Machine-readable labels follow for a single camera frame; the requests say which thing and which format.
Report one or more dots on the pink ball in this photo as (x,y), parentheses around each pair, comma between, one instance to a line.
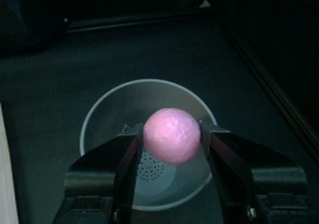
(172,136)

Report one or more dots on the black table frame rail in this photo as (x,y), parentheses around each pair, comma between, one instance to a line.
(124,20)
(273,90)

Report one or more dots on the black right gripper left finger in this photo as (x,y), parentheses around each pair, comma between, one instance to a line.
(99,162)

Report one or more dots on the grey bowl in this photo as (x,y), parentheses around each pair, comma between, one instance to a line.
(124,109)

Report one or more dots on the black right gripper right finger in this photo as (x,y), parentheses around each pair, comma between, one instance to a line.
(248,171)

